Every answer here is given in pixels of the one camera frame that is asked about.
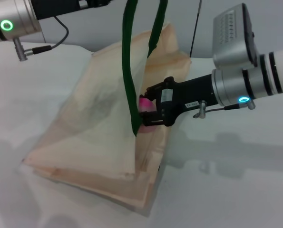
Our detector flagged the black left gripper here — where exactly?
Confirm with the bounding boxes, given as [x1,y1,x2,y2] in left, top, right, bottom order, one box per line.
[32,0,114,21]

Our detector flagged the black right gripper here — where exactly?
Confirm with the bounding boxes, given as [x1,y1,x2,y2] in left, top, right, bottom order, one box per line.
[141,74,219,127]

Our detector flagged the pink peach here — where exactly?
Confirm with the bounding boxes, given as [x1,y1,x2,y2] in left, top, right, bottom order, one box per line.
[138,94,156,133]

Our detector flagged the cream canvas handbag green handles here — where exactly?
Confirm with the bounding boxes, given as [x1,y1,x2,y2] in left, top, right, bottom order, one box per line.
[21,0,192,217]

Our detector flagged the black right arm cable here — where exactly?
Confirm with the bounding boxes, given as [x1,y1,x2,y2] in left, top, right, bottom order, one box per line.
[193,99,256,119]

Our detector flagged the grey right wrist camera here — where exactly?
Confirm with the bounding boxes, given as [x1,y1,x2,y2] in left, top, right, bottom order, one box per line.
[212,2,260,70]

